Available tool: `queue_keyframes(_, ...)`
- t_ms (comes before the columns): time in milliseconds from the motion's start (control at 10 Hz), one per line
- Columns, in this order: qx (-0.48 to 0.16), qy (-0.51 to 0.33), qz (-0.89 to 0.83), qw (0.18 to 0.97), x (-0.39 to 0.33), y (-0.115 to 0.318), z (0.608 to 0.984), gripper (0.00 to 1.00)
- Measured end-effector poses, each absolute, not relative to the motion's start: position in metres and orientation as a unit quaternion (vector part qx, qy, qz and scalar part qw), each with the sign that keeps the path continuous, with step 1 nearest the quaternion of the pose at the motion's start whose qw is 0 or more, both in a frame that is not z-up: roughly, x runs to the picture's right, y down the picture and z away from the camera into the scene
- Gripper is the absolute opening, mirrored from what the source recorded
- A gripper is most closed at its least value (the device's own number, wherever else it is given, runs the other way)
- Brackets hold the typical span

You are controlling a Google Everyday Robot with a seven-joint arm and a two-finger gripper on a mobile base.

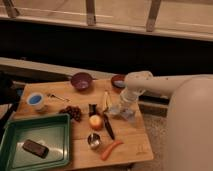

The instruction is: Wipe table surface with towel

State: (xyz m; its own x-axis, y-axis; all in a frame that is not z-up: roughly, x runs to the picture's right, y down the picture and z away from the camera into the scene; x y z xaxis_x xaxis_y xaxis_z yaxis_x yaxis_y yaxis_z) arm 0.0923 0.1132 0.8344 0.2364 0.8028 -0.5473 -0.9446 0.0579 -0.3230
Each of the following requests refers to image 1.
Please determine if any green plastic tray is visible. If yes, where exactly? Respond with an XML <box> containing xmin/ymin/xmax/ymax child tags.
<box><xmin>0</xmin><ymin>114</ymin><xmax>70</xmax><ymax>171</ymax></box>

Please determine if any metal fork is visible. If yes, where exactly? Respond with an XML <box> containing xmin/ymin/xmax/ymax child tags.
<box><xmin>47</xmin><ymin>93</ymin><xmax>69</xmax><ymax>102</ymax></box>

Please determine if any black handled knife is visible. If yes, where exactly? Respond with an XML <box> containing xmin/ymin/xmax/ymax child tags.
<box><xmin>103</xmin><ymin>114</ymin><xmax>115</xmax><ymax>140</ymax></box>

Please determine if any small metal cup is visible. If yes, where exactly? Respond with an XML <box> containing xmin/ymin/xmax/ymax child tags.
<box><xmin>87</xmin><ymin>133</ymin><xmax>101</xmax><ymax>150</ymax></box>

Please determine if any dark brown rectangular sponge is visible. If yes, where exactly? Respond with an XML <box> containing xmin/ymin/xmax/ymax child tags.
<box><xmin>22</xmin><ymin>139</ymin><xmax>49</xmax><ymax>158</ymax></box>

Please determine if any wooden railing frame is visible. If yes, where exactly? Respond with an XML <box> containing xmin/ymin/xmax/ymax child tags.
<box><xmin>0</xmin><ymin>0</ymin><xmax>213</xmax><ymax>42</ymax></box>

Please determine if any small black block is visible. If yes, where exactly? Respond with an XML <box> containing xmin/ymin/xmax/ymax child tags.
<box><xmin>89</xmin><ymin>104</ymin><xmax>97</xmax><ymax>117</ymax></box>

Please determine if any orange carrot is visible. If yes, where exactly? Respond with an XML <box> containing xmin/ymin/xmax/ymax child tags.
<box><xmin>100</xmin><ymin>140</ymin><xmax>122</xmax><ymax>161</ymax></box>

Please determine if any yellow banana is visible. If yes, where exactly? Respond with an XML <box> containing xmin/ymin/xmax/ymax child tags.
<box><xmin>102</xmin><ymin>91</ymin><xmax>109</xmax><ymax>111</ymax></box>

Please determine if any bunch of dark grapes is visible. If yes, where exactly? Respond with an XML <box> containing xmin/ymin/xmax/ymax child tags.
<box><xmin>60</xmin><ymin>106</ymin><xmax>82</xmax><ymax>122</ymax></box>

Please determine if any dark purple bowl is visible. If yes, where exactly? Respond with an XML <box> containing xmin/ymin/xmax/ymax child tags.
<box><xmin>70</xmin><ymin>72</ymin><xmax>93</xmax><ymax>91</ymax></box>

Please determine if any white cup blue inside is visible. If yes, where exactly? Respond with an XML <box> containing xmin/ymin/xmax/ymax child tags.
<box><xmin>26</xmin><ymin>92</ymin><xmax>45</xmax><ymax>112</ymax></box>

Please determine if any small red-brown bowl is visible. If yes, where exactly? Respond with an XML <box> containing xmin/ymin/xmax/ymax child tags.
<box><xmin>111</xmin><ymin>74</ymin><xmax>125</xmax><ymax>89</ymax></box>

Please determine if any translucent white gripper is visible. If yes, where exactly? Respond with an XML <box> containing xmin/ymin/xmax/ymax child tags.
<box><xmin>109</xmin><ymin>88</ymin><xmax>138</xmax><ymax>121</ymax></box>

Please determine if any yellow red apple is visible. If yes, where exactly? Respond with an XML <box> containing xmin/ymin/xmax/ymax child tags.
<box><xmin>89</xmin><ymin>115</ymin><xmax>103</xmax><ymax>130</ymax></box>

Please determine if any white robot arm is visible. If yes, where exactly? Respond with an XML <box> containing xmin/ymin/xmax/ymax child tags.
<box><xmin>110</xmin><ymin>71</ymin><xmax>213</xmax><ymax>171</ymax></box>

